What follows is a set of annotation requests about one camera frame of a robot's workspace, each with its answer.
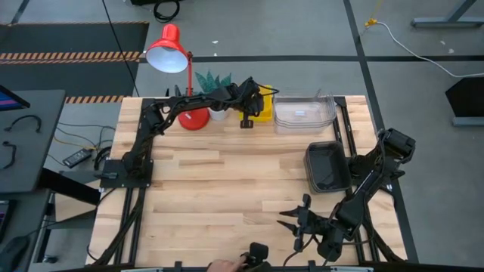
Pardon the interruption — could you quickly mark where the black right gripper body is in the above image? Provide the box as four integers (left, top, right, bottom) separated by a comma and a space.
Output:
293, 193, 334, 252

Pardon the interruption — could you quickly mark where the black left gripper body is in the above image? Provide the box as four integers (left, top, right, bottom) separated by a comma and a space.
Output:
237, 78, 265, 130

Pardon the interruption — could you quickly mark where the clear plastic bin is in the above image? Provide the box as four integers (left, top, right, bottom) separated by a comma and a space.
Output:
273, 94, 337, 131
272, 88, 337, 128
274, 97, 336, 136

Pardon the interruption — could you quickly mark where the white plant pot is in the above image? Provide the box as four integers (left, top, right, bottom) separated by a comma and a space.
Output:
208, 107, 230, 122

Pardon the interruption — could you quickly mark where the black boxy device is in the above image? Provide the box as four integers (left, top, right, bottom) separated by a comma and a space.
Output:
241, 241, 271, 272

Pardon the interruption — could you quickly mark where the green leafy plant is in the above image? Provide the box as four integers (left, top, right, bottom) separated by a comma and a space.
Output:
194, 70, 232, 95

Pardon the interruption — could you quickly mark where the person's hand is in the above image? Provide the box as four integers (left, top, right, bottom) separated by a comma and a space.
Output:
206, 256, 247, 272

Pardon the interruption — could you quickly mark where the red desk lamp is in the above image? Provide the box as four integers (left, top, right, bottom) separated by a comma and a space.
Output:
145, 23, 211, 131

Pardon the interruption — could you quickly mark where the black power adapter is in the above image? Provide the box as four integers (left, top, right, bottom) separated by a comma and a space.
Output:
62, 147, 94, 169

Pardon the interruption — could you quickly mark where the black mat with hazard stripes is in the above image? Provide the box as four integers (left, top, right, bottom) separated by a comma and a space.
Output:
0, 21, 150, 105

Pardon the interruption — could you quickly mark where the black panel on gray base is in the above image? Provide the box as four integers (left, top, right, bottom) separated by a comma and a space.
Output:
445, 76, 484, 128

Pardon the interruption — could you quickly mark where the black desk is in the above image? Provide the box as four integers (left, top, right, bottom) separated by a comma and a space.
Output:
0, 89, 67, 194

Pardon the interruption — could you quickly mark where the computer monitor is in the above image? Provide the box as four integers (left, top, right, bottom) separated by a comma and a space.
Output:
0, 85, 32, 113

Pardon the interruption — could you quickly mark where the black computer mouse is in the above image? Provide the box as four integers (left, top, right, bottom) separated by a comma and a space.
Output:
0, 235, 31, 272

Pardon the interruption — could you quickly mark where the black aluminium frame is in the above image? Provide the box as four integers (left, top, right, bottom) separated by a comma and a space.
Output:
90, 95, 408, 272

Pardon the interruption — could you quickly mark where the black coiled cable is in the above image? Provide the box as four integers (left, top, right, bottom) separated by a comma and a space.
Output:
152, 0, 182, 23

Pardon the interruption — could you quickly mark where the long thin black cable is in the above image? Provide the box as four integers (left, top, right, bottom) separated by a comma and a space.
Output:
101, 0, 141, 98

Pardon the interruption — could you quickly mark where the white cable with yellow plug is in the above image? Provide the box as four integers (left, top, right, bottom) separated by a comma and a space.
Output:
364, 18, 484, 79

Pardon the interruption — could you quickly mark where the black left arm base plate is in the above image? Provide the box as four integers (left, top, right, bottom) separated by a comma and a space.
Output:
99, 158, 154, 190

